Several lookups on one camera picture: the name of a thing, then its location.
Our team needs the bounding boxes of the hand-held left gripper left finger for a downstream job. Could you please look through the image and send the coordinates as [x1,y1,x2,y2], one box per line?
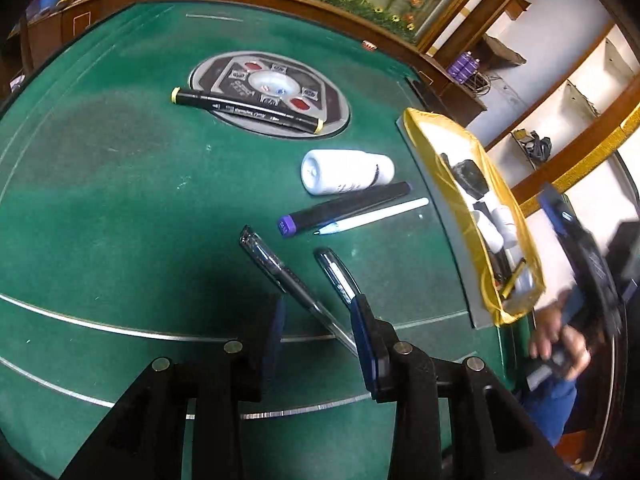
[59,294,287,480]

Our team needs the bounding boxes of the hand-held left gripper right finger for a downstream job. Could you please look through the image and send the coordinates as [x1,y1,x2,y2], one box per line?
[349,295,576,480]

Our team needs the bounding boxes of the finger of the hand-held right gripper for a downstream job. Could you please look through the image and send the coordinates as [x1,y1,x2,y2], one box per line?
[537,182,590,263]

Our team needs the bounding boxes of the small white bottle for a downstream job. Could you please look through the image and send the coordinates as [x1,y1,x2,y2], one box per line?
[472,210,504,254]

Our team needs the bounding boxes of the clear gel pen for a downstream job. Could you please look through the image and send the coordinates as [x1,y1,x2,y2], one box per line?
[313,248,362,307]
[239,225,360,358]

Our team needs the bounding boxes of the person's right forearm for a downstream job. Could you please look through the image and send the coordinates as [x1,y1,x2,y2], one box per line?
[521,374,582,448]

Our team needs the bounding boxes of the person's right hand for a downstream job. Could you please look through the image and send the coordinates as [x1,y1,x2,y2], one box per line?
[528,287,594,382]

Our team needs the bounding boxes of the white bottle red label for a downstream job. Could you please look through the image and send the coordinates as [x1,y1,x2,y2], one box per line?
[492,205,519,249]

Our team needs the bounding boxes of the yellow black pen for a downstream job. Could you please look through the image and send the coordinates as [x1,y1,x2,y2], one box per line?
[500,259,527,297]

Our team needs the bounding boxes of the black rounded gadget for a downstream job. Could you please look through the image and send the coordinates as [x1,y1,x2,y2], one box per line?
[452,159,489,197]

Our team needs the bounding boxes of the white pen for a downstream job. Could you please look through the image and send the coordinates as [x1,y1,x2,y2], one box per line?
[313,197,430,236]

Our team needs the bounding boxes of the black marker purple caps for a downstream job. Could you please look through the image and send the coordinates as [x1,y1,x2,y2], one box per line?
[277,181,413,237]

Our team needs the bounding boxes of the large white bottle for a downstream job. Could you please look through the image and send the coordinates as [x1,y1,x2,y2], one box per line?
[301,149,396,196]

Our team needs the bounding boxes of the black marker yellow caps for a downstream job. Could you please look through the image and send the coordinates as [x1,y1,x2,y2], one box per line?
[171,87,326,136]

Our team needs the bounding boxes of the round table control panel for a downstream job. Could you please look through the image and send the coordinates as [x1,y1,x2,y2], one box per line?
[187,50,351,138]

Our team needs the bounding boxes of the tangled black cables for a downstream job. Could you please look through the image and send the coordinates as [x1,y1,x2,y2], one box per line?
[472,72,507,97]

